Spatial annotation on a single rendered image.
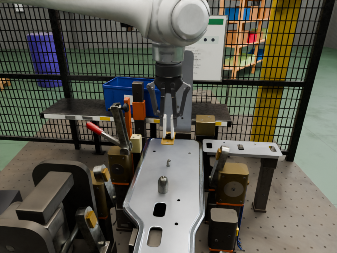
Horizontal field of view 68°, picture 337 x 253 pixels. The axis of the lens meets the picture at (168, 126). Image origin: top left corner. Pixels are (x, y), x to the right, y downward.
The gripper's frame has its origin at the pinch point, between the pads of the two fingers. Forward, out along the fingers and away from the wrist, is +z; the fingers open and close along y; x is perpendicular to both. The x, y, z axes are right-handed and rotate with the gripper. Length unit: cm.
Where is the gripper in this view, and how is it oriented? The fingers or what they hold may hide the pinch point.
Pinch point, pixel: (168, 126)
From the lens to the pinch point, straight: 78.8
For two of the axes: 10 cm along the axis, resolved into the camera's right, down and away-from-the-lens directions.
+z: 0.0, 9.0, 4.3
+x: 1.1, -4.3, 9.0
